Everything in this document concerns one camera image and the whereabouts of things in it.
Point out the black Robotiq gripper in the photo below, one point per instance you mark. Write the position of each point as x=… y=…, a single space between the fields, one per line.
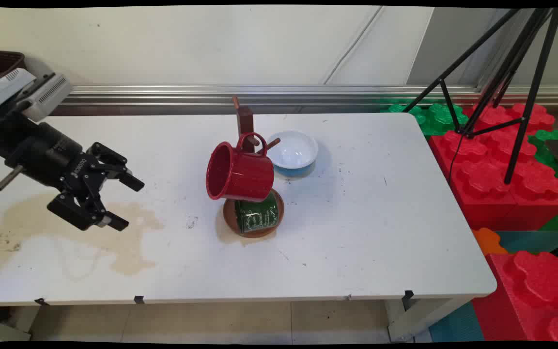
x=46 y=150

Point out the red enamel mug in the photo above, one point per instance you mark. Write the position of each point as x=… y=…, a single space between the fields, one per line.
x=245 y=174

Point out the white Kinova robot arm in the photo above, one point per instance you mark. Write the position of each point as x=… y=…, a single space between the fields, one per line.
x=3 y=94

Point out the black table edge clip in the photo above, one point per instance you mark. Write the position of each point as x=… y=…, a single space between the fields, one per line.
x=139 y=299
x=41 y=301
x=408 y=298

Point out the brown woven basket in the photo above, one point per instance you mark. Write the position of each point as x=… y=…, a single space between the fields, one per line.
x=3 y=60

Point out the brown wooden mug tree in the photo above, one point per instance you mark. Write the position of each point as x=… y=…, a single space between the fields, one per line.
x=245 y=121

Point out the green enamel mug white print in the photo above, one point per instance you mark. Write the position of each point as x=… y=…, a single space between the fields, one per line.
x=257 y=215

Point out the white table leg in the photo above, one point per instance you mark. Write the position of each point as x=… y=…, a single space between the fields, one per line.
x=419 y=315
x=3 y=332

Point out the white bowl blue outside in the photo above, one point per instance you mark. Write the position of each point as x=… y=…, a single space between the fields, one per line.
x=293 y=150

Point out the green foam block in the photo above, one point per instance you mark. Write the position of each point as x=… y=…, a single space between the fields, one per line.
x=557 y=220
x=434 y=118

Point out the teal foam floor mat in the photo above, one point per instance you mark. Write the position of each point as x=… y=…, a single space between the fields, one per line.
x=456 y=325

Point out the orange foam block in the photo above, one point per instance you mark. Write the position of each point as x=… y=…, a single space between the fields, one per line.
x=487 y=240

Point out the teal foam block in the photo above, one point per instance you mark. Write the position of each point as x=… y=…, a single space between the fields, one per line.
x=535 y=241

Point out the black tripod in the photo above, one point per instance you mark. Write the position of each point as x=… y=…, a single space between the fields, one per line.
x=532 y=97

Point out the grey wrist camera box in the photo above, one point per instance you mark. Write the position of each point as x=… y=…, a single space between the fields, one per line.
x=49 y=97

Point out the aluminium wall rail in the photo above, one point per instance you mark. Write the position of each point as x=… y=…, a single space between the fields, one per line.
x=308 y=94

